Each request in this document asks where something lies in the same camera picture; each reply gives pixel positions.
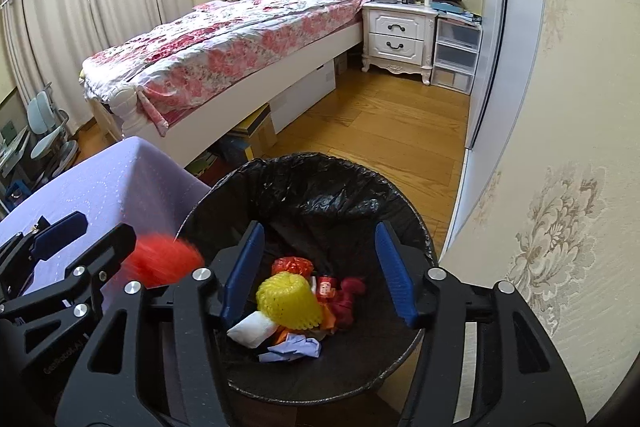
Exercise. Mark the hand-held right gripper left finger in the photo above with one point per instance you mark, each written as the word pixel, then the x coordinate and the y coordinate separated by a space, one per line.
pixel 242 277

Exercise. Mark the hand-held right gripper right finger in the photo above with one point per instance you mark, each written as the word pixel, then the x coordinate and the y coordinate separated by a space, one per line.
pixel 397 277

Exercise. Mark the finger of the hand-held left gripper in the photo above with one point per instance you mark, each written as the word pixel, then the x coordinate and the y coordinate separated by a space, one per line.
pixel 110 247
pixel 60 232

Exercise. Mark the dark red wrapper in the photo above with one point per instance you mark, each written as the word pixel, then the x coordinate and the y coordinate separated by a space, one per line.
pixel 350 292

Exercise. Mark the yellow foam fruit net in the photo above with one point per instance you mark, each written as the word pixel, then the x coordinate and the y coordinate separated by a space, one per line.
pixel 287 299

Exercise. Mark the white tissue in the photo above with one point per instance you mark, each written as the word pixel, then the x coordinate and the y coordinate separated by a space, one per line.
pixel 250 329

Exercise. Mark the red foam fruit net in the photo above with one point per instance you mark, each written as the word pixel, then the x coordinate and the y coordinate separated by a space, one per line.
pixel 165 259

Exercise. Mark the red shiny bottle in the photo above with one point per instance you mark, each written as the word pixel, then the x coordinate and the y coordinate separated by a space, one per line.
pixel 327 287

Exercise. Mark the light purple cloth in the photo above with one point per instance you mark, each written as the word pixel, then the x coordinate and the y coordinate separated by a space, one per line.
pixel 295 347

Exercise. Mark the bin with black bag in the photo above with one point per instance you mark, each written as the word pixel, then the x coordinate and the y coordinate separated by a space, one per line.
pixel 325 197

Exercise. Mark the red plastic bag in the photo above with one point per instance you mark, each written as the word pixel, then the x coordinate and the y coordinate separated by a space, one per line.
pixel 292 267

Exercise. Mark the blue crate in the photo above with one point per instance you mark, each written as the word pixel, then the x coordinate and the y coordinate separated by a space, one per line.
pixel 17 194

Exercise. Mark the purple tablecloth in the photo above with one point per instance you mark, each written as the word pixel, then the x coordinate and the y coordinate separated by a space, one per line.
pixel 100 177

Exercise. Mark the light blue desk chair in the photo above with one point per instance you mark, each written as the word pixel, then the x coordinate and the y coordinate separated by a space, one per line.
pixel 45 142

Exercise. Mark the white study desk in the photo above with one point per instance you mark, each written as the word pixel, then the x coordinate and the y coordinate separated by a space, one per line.
pixel 12 147

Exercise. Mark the colourful flat box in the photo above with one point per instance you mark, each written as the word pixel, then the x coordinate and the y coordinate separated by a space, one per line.
pixel 210 167

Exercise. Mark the brown cardboard box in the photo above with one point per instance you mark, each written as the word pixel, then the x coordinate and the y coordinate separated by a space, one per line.
pixel 260 132

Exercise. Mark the white storage box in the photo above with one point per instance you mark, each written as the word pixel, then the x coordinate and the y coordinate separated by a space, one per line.
pixel 305 97

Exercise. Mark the clear plastic drawer unit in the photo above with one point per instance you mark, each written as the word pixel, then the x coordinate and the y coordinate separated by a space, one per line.
pixel 455 57

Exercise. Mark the floral pink blanket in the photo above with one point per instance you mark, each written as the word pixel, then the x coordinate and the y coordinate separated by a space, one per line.
pixel 225 42

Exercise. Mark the white nightstand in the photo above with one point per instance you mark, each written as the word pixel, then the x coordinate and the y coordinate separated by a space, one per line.
pixel 400 37

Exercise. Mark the white wardrobe door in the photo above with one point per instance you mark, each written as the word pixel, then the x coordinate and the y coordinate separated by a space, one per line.
pixel 505 57

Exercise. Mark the stack of papers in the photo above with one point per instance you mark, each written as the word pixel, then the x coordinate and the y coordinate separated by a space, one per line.
pixel 457 7

